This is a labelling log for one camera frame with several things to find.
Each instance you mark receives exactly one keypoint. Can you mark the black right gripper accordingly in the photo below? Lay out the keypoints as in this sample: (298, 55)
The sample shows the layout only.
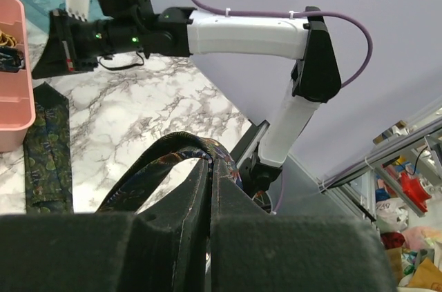
(74, 45)

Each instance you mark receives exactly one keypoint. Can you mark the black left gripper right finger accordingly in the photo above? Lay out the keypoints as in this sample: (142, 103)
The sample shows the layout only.
(241, 243)

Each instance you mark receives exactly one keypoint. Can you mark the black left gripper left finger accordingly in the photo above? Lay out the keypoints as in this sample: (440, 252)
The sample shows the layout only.
(171, 237)

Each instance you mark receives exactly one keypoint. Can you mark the dark floral patterned necktie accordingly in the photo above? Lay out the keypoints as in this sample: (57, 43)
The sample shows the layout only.
(48, 171)

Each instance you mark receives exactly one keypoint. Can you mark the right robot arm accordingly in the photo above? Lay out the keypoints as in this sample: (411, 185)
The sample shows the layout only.
(255, 84)

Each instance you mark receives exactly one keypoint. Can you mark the dark blue floral rolled tie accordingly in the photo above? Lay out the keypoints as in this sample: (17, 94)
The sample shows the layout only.
(12, 60)

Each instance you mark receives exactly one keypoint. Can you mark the yellow rolled tie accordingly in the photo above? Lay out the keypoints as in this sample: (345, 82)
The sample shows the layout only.
(7, 40)

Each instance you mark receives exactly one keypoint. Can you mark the pink divided organizer tray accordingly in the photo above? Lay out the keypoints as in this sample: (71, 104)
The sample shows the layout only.
(17, 98)

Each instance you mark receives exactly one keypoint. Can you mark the aluminium rail frame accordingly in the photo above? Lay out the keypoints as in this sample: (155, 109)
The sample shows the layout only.
(420, 145)

